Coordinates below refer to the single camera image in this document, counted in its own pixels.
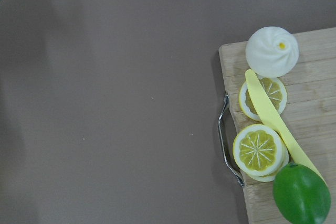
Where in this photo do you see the lemon slice near lime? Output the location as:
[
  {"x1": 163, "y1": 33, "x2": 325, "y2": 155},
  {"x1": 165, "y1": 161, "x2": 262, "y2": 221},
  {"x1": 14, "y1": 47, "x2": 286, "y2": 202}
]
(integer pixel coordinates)
[{"x1": 233, "y1": 124, "x2": 289, "y2": 182}]

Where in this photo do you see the lemon slice near bun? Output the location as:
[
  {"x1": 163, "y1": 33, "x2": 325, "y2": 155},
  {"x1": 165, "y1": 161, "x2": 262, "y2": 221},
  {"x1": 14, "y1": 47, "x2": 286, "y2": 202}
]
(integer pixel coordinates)
[{"x1": 238, "y1": 75, "x2": 287, "y2": 122}]

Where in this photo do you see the green lime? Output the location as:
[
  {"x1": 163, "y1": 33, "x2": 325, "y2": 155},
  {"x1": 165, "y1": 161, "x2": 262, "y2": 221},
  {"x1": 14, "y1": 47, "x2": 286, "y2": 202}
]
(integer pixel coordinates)
[{"x1": 272, "y1": 162, "x2": 331, "y2": 223}]

